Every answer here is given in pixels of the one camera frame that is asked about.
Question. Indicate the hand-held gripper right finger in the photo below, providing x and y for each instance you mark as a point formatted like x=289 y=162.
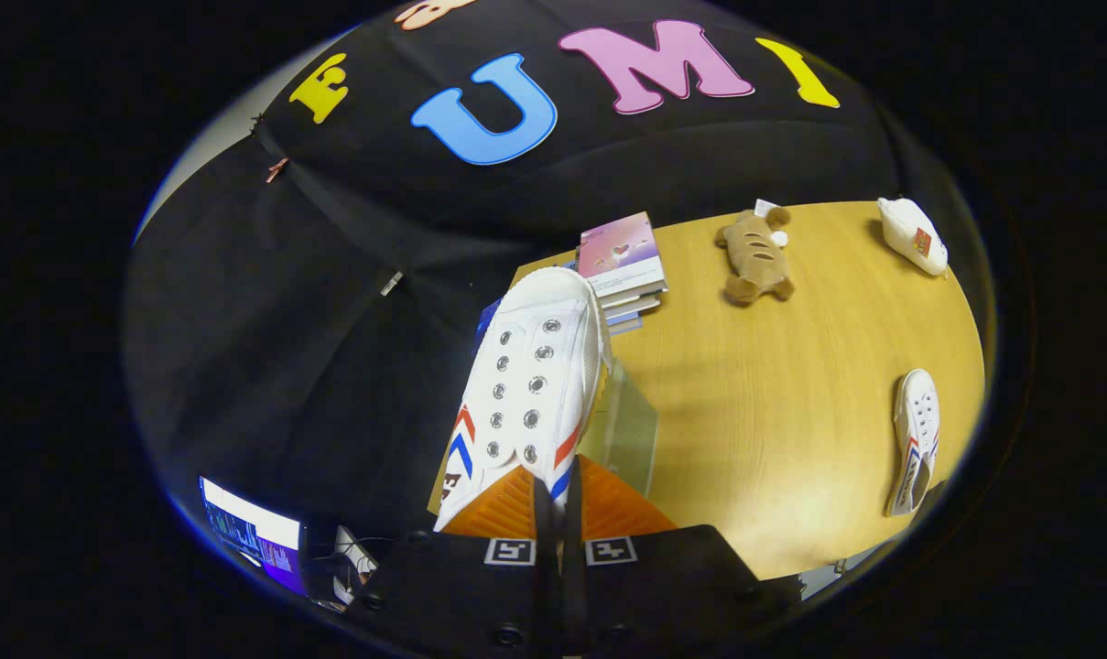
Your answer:
x=663 y=586

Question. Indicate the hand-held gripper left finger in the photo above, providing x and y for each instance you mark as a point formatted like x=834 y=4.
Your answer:
x=452 y=595

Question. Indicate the pale green storage box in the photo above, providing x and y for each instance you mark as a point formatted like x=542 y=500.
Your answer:
x=626 y=430

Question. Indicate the white canvas shoe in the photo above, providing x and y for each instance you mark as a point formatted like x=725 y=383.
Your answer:
x=919 y=412
x=535 y=311

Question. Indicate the small white device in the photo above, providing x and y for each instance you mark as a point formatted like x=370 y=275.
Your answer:
x=353 y=558

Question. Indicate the computer monitor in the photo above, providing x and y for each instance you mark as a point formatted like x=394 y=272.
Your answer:
x=251 y=531

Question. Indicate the pale blue book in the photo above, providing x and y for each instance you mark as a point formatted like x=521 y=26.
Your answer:
x=628 y=322

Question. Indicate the blue cover book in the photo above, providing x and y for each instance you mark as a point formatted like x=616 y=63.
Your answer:
x=487 y=325

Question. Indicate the white book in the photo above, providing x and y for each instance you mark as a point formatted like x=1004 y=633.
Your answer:
x=640 y=297

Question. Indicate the white clip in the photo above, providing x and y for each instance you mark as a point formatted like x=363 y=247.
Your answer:
x=391 y=283

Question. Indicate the black backdrop cloth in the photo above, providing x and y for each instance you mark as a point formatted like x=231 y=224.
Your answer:
x=287 y=320

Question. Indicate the pink cover book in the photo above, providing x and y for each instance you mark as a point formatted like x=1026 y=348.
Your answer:
x=619 y=252

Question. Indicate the brown bread plush toy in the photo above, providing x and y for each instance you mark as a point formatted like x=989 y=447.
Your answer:
x=756 y=261

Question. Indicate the white pouch with red label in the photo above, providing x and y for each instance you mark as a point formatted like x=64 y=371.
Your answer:
x=910 y=233

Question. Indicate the pink clip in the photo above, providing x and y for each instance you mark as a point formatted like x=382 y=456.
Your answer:
x=276 y=169

